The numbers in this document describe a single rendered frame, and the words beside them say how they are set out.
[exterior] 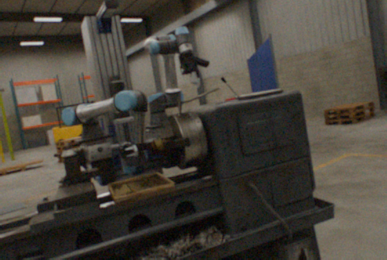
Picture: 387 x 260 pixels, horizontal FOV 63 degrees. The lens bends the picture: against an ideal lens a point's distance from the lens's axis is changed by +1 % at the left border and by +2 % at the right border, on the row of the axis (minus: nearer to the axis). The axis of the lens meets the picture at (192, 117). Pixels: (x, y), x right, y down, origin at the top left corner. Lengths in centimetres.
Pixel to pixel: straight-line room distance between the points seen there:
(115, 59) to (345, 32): 1075
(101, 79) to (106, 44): 27
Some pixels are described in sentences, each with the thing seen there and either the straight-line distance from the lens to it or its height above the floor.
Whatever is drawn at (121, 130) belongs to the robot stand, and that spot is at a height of 117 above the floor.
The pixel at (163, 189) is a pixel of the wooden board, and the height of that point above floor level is 89.
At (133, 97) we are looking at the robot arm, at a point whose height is 137.
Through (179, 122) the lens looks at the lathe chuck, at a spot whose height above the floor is 119.
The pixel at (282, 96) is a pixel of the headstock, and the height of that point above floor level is 123.
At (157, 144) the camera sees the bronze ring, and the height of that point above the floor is 110.
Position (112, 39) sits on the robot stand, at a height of 185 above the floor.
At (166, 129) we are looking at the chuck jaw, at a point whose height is 116.
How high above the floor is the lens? 129
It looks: 3 degrees down
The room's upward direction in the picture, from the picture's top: 10 degrees counter-clockwise
